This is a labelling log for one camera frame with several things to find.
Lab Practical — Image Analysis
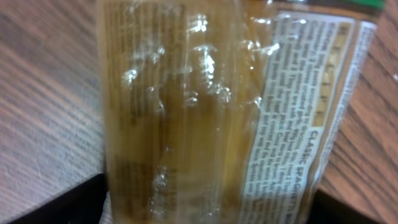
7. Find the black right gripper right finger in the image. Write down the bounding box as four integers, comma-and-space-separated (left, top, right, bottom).
307, 190, 379, 224

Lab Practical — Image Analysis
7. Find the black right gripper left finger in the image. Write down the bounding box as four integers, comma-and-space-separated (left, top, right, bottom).
10, 174, 108, 224

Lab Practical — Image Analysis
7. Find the long red orange spaghetti pack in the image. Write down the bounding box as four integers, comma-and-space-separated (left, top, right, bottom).
96, 0, 384, 223

